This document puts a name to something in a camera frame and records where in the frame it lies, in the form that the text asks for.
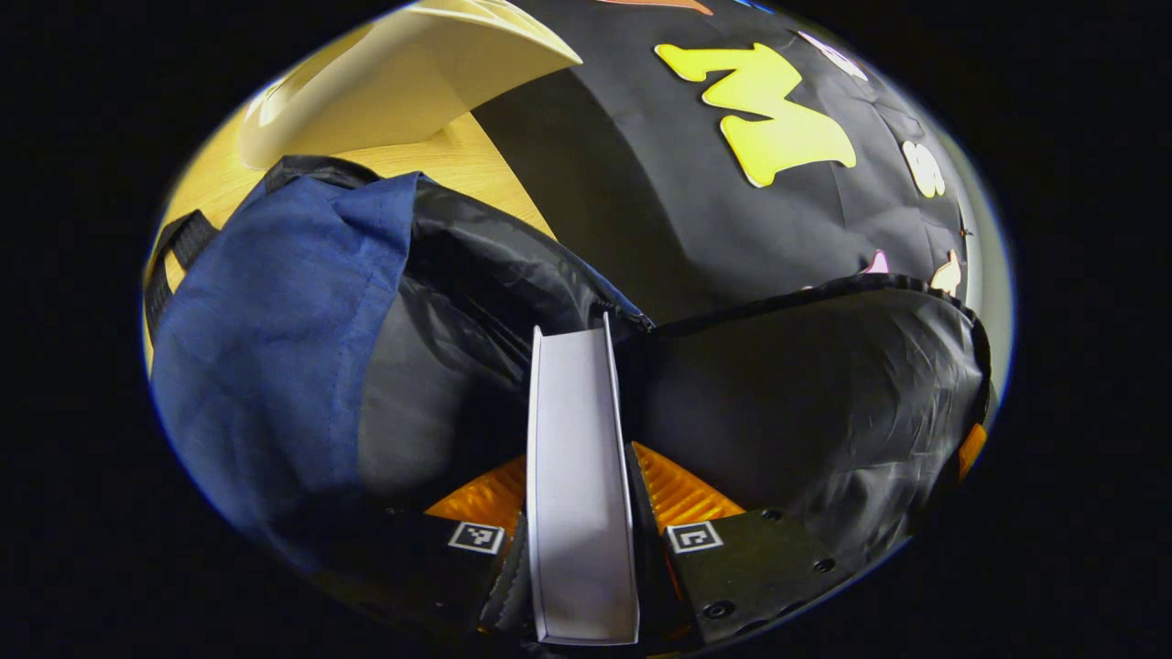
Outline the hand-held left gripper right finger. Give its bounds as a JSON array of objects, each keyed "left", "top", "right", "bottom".
[{"left": 627, "top": 441, "right": 839, "bottom": 646}]

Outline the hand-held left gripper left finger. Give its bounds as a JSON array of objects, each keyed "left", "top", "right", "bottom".
[{"left": 311, "top": 455, "right": 532, "bottom": 642}]

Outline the white grey book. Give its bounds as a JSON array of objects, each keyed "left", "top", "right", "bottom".
[{"left": 526, "top": 313, "right": 640, "bottom": 646}]

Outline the blue schoolbag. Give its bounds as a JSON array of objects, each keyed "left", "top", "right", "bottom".
[{"left": 144, "top": 156, "right": 994, "bottom": 587}]

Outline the white plastic bookshelf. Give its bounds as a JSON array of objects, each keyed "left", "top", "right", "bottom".
[{"left": 236, "top": 0, "right": 583, "bottom": 172}]

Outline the black backdrop cloth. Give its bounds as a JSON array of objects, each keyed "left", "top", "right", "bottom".
[{"left": 472, "top": 0, "right": 985, "bottom": 326}]

